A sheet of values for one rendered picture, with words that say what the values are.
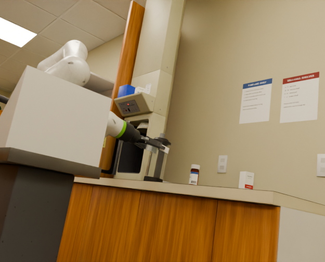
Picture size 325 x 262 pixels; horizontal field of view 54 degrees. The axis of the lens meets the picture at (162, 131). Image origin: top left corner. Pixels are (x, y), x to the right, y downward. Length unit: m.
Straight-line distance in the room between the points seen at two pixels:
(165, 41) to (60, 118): 1.29
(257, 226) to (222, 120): 1.21
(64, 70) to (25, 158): 0.41
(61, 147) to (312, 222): 0.90
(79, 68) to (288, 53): 1.30
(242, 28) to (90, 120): 1.55
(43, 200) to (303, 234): 0.87
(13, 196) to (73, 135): 0.26
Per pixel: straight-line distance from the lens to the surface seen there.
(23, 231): 1.10
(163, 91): 2.12
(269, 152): 1.93
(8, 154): 0.99
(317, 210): 1.32
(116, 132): 1.47
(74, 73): 1.26
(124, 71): 2.41
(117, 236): 1.62
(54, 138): 1.08
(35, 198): 1.10
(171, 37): 2.28
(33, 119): 1.06
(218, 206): 1.18
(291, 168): 1.85
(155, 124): 2.04
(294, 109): 1.93
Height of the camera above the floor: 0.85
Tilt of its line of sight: 13 degrees up
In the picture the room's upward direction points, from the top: 9 degrees clockwise
